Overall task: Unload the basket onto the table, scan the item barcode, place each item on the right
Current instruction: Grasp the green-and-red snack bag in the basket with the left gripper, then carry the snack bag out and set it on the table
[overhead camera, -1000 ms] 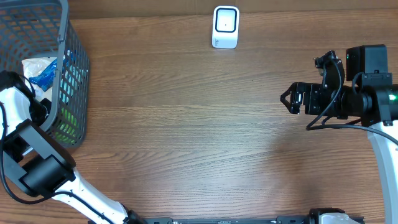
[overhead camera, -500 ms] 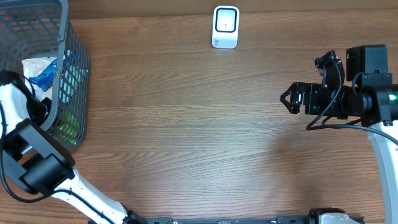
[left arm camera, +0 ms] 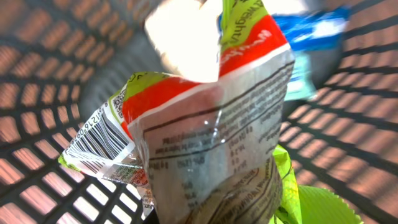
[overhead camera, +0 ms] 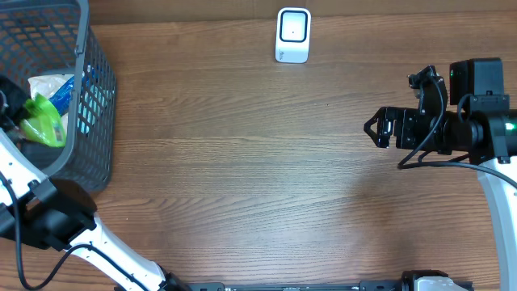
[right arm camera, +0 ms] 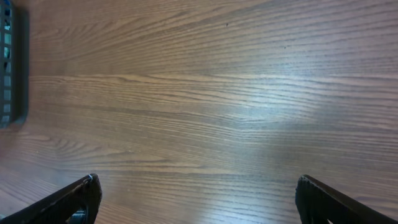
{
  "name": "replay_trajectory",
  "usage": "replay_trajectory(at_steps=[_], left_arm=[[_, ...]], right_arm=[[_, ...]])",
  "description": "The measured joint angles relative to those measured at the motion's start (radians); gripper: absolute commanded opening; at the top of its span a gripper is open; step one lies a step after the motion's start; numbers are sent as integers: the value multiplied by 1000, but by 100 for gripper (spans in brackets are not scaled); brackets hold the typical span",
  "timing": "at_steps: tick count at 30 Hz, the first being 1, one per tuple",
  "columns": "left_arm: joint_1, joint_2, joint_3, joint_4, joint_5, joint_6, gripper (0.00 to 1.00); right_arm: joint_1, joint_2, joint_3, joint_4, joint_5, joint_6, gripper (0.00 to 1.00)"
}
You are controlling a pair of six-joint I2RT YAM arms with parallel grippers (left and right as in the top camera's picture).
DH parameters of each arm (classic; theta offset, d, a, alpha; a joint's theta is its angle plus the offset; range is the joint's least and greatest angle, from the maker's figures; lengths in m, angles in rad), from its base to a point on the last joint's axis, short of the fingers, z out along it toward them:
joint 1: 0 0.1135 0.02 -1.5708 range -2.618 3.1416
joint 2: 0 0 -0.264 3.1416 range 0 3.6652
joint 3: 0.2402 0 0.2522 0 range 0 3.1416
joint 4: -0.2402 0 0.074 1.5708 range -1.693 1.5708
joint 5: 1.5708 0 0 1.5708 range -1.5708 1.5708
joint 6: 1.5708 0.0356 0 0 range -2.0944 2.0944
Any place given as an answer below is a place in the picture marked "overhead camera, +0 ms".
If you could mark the blue snack bar wrapper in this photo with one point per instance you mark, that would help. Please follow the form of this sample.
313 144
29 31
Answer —
61 91

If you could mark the green snack packet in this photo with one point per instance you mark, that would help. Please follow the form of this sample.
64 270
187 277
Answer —
43 124

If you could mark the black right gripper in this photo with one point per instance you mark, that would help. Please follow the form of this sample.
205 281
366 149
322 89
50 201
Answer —
405 118

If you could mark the white barcode scanner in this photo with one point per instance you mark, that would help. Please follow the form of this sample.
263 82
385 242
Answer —
292 38

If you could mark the dark grey plastic basket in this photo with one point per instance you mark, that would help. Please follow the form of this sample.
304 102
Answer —
49 50

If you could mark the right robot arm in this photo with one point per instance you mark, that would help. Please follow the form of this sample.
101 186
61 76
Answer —
468 123

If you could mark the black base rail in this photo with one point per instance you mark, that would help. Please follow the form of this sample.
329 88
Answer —
410 280

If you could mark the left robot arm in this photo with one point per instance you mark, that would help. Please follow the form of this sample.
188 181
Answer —
43 212

